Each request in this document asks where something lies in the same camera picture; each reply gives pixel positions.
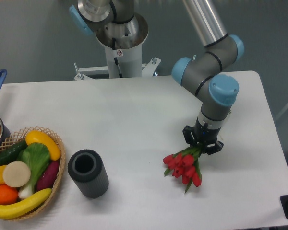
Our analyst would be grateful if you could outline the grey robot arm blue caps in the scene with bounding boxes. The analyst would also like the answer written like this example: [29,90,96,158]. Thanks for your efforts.
[69,0,244,154]

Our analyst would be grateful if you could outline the black cable on pedestal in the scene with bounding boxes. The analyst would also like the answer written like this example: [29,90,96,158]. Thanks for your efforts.
[111,37,123,78]

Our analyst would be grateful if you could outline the purple sweet potato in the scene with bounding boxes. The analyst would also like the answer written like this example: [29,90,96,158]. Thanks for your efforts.
[36,161,60,191]

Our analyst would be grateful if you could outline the green cucumber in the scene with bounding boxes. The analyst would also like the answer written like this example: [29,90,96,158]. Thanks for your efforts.
[0,140,27,166]

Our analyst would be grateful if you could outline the dark grey ribbed vase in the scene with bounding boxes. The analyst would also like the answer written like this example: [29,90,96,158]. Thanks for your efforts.
[68,149,109,199]

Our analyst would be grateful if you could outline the woven wicker basket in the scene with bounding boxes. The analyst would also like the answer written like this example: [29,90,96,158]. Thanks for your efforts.
[0,126,66,221]

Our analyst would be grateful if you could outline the yellow squash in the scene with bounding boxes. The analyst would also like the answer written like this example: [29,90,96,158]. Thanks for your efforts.
[25,130,61,161]

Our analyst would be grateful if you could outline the orange fruit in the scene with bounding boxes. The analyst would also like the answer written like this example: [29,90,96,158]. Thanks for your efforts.
[0,184,18,205]

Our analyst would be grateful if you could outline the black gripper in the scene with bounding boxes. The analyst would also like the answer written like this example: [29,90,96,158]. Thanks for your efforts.
[182,121,224,154]

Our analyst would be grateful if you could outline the red tulip bouquet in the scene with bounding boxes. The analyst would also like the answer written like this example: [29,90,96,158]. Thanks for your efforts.
[163,145,202,193]

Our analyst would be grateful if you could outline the yellow banana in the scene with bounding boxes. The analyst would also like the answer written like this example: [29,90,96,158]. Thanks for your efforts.
[0,188,52,220]

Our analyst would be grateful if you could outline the beige round disc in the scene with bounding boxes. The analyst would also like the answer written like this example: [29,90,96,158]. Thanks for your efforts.
[3,161,31,188]

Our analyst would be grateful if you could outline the green bok choy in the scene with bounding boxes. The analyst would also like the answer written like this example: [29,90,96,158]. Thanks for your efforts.
[17,143,50,200]

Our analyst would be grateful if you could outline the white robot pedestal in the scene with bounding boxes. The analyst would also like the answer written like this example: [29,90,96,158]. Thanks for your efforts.
[74,45,161,81]

